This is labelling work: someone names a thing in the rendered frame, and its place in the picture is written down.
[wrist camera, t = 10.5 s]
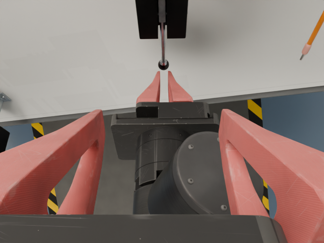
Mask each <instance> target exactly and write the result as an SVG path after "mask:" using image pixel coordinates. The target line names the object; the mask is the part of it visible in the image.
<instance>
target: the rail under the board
mask: <svg viewBox="0 0 324 243"><path fill-rule="evenodd" d="M315 92H324V86H315V87H307V88H298V89H289V90H280V91H272V92H263V93H255V94H243V95H234V96H226V97H217V98H208V99H200V100H194V101H193V102H206V103H207V104H214V103H224V102H232V101H241V100H250V99H259V98H268V97H277V96H285V95H297V94H307V93H315ZM135 109H136V107H131V108H119V109H111V110H103V111H102V112H103V116H105V115H113V114H123V113H132V112H136V110H135ZM88 113H90V112H85V113H76V114H68V115H59V116H50V117H42V118H33V119H25V120H16V121H4V122H0V126H1V127H4V126H13V125H22V124H31V123H40V122H52V121H61V120H70V119H78V118H81V117H83V116H85V115H86V114H88Z"/></svg>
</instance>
